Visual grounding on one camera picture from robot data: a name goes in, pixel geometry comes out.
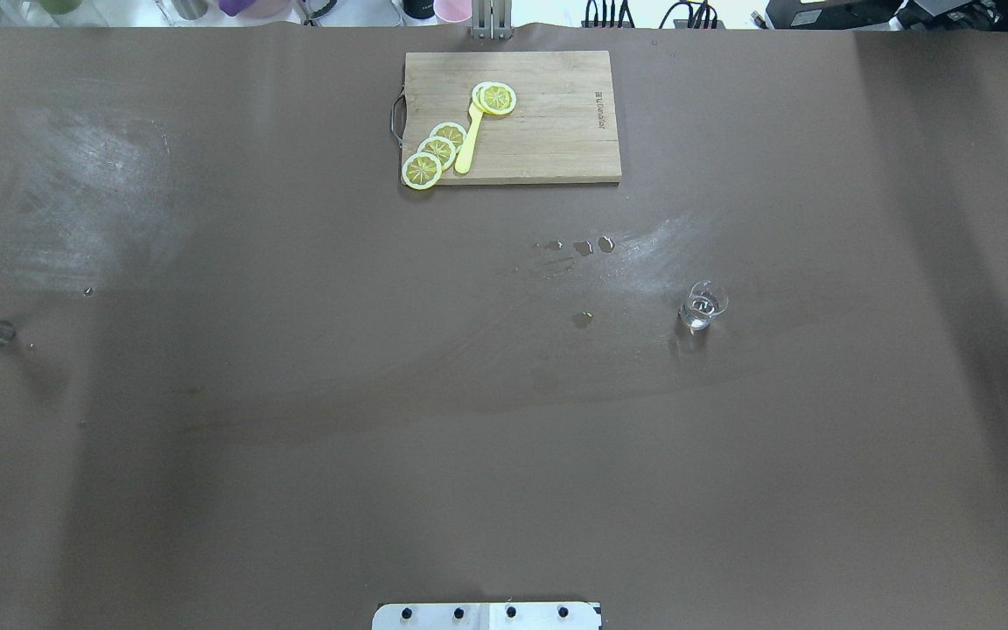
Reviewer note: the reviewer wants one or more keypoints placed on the aluminium frame post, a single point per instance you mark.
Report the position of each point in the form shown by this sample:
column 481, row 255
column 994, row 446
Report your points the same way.
column 492, row 19

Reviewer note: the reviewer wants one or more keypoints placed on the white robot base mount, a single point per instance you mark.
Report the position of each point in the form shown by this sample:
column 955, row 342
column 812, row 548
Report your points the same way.
column 490, row 615

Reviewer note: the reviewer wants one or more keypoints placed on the middle lemon slice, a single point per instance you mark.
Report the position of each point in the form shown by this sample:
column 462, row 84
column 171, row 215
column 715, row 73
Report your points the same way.
column 443, row 149

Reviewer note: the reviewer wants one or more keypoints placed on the top lemon slice on knife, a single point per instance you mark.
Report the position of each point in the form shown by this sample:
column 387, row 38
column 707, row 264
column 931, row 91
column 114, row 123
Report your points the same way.
column 496, row 99

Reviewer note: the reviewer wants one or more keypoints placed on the lemon slice at board corner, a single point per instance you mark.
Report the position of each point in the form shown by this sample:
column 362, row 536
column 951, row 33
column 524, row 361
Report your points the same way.
column 422, row 171

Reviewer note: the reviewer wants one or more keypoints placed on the wooden cutting board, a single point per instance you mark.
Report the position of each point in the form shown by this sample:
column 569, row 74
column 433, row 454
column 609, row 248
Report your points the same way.
column 563, row 129

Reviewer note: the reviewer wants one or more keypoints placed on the pink cup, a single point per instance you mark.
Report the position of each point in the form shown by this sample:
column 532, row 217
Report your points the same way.
column 453, row 11

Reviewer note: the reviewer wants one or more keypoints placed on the lower lemon slice under knife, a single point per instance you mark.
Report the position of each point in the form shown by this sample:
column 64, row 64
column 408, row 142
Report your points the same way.
column 474, row 94

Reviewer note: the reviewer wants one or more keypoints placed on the yellow plastic knife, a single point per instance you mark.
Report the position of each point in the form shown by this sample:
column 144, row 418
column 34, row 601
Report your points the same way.
column 464, row 159

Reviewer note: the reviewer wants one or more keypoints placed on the clear glass measuring cup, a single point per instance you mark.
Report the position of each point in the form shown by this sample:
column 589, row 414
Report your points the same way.
column 703, row 304

